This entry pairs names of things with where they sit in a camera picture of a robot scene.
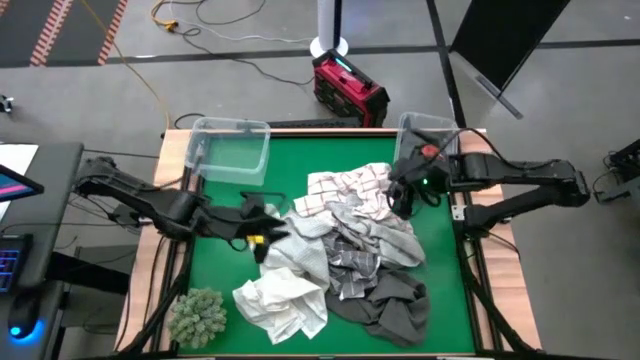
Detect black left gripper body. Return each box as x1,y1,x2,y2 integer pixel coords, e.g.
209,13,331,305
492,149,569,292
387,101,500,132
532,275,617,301
199,192,274,265

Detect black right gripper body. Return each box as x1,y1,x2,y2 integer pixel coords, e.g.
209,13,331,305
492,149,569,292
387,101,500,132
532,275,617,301
388,143,452,200

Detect dark grey terry towel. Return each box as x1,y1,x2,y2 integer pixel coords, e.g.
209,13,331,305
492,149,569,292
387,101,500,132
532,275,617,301
324,269,431,349
399,128,454,164

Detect white red-checked towel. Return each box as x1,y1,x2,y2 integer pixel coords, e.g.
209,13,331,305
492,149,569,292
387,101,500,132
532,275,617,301
293,162,416,224

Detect grey plaid towel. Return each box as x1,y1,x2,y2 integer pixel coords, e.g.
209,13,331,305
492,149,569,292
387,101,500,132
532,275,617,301
322,232,384,301

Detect green table mat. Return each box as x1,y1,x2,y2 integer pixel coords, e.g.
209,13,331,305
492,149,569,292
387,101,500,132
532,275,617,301
187,135,477,357

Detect clear plastic bin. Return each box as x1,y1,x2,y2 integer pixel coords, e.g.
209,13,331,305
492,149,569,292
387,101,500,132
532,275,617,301
184,116,272,187
394,111,461,166

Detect green artificial plant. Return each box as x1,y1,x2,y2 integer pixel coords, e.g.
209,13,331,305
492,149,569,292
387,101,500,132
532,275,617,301
167,287,229,350

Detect black power strip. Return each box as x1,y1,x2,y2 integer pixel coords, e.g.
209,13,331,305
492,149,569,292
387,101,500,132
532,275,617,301
263,117,362,130

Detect red black power station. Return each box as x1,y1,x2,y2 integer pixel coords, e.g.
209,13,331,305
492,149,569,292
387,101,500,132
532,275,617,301
311,48,392,129

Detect black desk crossbar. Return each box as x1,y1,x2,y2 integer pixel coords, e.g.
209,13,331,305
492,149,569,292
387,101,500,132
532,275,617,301
47,251,132,296

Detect black monitor on stand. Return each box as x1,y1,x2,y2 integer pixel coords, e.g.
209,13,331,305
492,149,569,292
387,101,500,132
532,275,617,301
448,0,572,121

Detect grey desk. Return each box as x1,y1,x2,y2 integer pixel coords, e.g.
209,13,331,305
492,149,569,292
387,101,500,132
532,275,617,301
0,142,85,360

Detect white tower fan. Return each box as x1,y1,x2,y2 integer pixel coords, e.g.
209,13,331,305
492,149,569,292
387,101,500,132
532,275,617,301
309,0,350,59

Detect white paper sheet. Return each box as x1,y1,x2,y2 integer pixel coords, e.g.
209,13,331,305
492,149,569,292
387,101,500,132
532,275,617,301
0,143,40,221

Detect backlit black keyboard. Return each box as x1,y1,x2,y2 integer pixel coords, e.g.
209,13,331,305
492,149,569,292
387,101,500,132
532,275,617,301
0,233,34,296

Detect black computer mouse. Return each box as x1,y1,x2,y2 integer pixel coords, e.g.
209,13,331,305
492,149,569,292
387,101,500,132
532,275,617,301
7,291,45,342

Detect black orange-striped floor mat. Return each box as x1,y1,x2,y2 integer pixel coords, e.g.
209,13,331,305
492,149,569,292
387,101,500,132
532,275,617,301
0,0,129,68

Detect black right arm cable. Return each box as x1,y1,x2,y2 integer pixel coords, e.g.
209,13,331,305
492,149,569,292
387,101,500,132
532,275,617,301
419,127,519,171

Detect black table frame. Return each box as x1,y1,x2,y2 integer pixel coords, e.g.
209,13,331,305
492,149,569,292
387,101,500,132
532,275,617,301
158,128,504,359

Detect black cable bundle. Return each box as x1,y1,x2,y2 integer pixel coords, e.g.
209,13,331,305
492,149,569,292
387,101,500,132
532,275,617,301
119,234,197,355
457,234,534,354

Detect short black floor cable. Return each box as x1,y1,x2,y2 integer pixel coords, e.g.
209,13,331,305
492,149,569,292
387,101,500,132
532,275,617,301
173,112,207,130

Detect long black floor cable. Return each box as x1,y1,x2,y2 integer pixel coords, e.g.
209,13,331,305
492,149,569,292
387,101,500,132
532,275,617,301
180,27,315,87

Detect white floor cable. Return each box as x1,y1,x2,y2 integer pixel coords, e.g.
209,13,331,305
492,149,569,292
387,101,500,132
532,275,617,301
167,0,315,45

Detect looped black floor cable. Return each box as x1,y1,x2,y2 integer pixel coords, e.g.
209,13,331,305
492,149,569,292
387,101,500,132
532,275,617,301
194,0,267,26

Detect black device with cables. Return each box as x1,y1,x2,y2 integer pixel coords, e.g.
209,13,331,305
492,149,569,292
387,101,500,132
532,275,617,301
592,138,640,205

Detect yellow floor cable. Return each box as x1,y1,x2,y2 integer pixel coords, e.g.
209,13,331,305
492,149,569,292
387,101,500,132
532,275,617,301
79,0,180,132

